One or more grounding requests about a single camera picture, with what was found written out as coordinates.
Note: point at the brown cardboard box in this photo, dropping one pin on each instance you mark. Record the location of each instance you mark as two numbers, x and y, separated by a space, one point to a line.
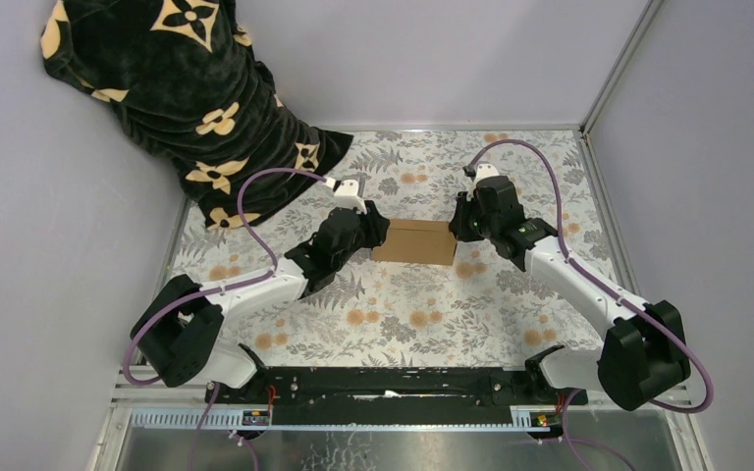
417 242

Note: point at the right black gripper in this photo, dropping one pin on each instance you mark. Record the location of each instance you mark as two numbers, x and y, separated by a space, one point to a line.
463 205

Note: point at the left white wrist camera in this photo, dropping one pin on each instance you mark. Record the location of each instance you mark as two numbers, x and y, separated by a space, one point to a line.
347 194

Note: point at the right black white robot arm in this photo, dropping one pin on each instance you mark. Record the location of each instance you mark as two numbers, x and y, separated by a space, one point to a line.
641 356

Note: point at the aluminium frame rails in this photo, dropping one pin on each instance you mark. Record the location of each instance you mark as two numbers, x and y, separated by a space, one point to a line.
643 354

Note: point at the black floral plush blanket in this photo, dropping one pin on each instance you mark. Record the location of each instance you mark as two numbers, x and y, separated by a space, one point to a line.
182 79

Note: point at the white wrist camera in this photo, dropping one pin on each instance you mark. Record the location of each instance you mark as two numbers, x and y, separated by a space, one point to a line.
347 194
482 172

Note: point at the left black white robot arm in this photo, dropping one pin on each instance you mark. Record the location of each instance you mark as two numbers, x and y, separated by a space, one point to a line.
179 333

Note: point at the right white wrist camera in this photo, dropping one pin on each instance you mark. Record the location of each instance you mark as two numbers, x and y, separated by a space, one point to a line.
482 172

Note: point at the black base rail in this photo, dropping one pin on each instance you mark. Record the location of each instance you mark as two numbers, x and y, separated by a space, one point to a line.
382 396

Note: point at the floral patterned table mat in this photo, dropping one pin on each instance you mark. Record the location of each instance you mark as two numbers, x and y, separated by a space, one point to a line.
481 311

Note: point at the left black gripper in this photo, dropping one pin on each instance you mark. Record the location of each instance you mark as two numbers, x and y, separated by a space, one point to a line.
375 226

